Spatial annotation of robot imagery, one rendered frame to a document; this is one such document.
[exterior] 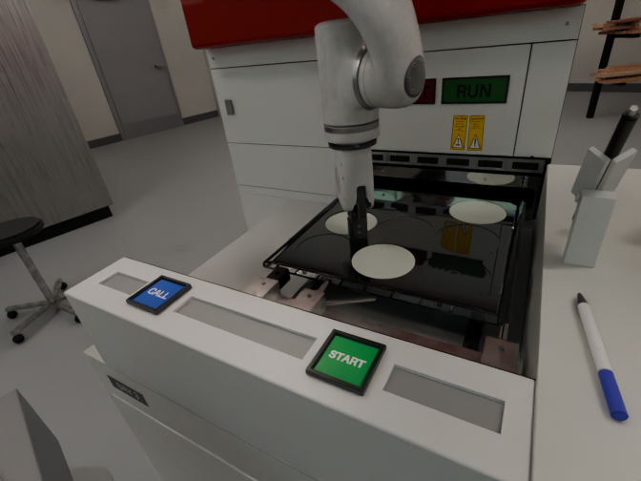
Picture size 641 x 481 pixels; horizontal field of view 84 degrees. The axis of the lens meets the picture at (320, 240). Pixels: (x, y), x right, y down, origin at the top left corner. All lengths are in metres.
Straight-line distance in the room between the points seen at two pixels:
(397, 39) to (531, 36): 0.36
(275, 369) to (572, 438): 0.23
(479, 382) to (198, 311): 0.30
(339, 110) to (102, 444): 1.50
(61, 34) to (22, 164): 3.80
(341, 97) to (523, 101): 0.38
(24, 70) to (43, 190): 0.85
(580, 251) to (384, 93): 0.29
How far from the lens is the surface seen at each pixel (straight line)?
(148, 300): 0.49
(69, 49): 7.03
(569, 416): 0.34
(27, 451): 0.46
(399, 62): 0.47
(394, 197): 0.80
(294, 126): 0.96
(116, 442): 1.70
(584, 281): 0.48
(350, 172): 0.54
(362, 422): 0.32
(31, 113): 3.48
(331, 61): 0.53
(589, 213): 0.47
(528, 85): 0.79
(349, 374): 0.33
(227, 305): 0.44
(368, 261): 0.58
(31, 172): 3.51
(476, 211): 0.75
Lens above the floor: 1.22
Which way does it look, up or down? 30 degrees down
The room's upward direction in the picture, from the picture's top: 7 degrees counter-clockwise
